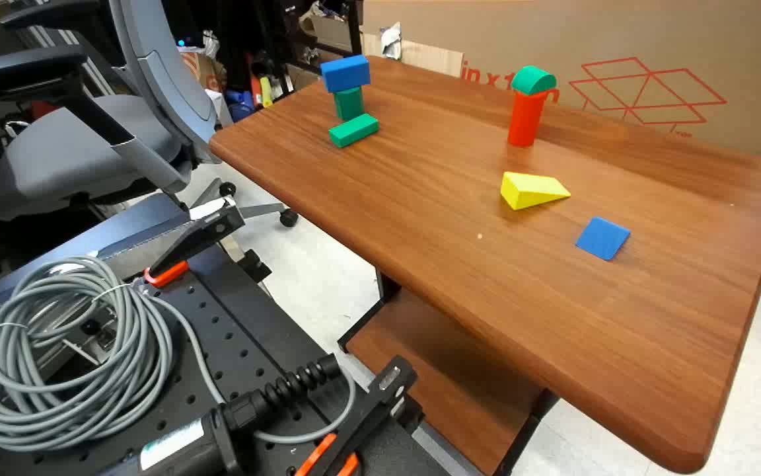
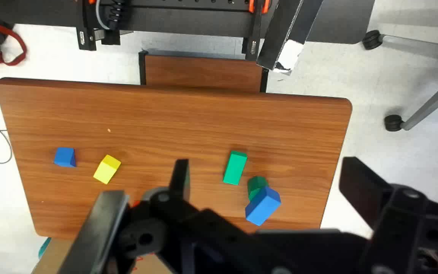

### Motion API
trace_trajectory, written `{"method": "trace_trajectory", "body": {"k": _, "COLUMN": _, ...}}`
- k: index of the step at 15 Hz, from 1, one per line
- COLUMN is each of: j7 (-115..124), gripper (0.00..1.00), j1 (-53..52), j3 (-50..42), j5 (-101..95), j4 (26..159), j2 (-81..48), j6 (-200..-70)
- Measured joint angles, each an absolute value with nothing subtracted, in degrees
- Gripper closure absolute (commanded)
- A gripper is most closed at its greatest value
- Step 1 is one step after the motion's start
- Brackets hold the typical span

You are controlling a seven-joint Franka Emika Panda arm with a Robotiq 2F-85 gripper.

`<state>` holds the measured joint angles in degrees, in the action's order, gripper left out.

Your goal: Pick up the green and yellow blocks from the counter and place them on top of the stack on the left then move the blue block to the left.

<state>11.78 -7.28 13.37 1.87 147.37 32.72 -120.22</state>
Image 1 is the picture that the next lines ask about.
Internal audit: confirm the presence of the grey office chair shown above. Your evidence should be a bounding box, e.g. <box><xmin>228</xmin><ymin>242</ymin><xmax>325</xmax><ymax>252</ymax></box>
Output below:
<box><xmin>0</xmin><ymin>0</ymin><xmax>301</xmax><ymax>229</ymax></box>

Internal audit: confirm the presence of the grey metal rail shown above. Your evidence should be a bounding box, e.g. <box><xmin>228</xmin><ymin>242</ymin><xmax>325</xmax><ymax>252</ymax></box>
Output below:
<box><xmin>0</xmin><ymin>191</ymin><xmax>224</xmax><ymax>330</ymax></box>

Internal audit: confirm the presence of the black perforated breadboard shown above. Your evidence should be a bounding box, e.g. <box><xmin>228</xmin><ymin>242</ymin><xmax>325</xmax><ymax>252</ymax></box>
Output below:
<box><xmin>0</xmin><ymin>242</ymin><xmax>454</xmax><ymax>476</ymax></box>

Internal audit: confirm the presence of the coiled grey cable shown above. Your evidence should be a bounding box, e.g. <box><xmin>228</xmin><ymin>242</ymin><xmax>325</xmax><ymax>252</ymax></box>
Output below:
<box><xmin>0</xmin><ymin>254</ymin><xmax>360</xmax><ymax>455</ymax></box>

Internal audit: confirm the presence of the blue rectangular block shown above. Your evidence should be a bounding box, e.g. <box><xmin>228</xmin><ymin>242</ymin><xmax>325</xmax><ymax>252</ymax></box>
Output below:
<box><xmin>318</xmin><ymin>52</ymin><xmax>374</xmax><ymax>96</ymax></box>

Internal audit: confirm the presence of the black orange bar clamp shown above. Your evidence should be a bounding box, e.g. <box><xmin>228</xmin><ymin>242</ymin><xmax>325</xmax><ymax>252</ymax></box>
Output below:
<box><xmin>138</xmin><ymin>195</ymin><xmax>249</xmax><ymax>291</ymax></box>
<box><xmin>294</xmin><ymin>355</ymin><xmax>426</xmax><ymax>476</ymax></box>

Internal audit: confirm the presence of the black power plug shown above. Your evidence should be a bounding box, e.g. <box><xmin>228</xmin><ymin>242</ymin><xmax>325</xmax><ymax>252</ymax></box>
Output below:
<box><xmin>212</xmin><ymin>351</ymin><xmax>347</xmax><ymax>443</ymax></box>

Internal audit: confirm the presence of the black power supply box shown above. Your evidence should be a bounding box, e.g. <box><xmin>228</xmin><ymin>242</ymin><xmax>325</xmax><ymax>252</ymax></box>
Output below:
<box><xmin>107</xmin><ymin>405</ymin><xmax>243</xmax><ymax>476</ymax></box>

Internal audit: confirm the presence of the brown wooden table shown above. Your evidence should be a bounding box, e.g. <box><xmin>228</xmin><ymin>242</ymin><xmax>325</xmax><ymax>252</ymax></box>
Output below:
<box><xmin>210</xmin><ymin>55</ymin><xmax>761</xmax><ymax>476</ymax></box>

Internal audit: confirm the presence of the blue wedge block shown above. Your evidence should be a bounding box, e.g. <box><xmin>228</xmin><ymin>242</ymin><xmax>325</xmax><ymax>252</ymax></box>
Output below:
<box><xmin>573</xmin><ymin>213</ymin><xmax>635</xmax><ymax>265</ymax></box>

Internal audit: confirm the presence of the large cardboard panel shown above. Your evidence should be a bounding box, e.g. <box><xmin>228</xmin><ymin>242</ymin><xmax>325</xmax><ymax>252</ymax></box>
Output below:
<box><xmin>360</xmin><ymin>0</ymin><xmax>761</xmax><ymax>158</ymax></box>

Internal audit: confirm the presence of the yellow wedge block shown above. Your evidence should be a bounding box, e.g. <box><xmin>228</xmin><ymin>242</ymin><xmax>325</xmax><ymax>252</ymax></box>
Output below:
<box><xmin>496</xmin><ymin>170</ymin><xmax>573</xmax><ymax>213</ymax></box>

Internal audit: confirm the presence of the green half-round block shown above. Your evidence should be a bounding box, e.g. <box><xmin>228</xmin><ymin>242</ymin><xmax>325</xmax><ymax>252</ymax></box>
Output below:
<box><xmin>510</xmin><ymin>63</ymin><xmax>561</xmax><ymax>98</ymax></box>

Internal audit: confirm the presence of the red cylinder block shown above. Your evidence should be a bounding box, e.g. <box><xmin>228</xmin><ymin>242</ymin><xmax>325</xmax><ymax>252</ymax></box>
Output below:
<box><xmin>506</xmin><ymin>88</ymin><xmax>551</xmax><ymax>151</ymax></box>

